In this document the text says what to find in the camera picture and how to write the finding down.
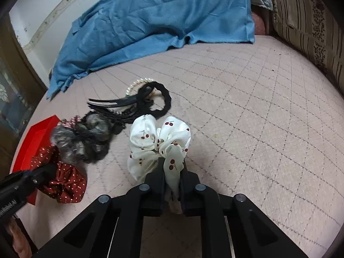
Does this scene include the white cherry print scrunchie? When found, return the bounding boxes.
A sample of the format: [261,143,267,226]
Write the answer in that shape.
[127,115,191,214]

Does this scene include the dark red polka-dot scrunchie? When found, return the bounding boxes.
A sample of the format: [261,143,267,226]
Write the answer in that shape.
[30,145,87,204]

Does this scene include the red tray box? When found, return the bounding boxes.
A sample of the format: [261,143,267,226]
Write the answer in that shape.
[12,115,60,205]

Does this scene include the grey sheer scrunchie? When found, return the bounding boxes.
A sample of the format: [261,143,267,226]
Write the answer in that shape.
[50,112,112,164]

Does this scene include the pink striped scrunchie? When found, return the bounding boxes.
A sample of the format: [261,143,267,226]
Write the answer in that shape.
[58,115,82,129]

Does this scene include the black wavy hair tie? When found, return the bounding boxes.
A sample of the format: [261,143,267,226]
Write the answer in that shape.
[139,81,172,120]

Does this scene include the person's left hand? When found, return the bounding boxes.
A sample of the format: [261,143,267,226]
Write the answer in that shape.
[6,217,32,258]

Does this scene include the wooden glass door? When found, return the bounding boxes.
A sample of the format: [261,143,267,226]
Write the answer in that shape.
[1,13,47,178]

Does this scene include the blue shirt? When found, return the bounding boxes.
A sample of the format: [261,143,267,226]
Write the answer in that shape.
[47,0,255,98]

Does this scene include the striped floral pillow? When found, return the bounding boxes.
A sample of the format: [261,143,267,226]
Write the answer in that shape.
[272,0,343,91]

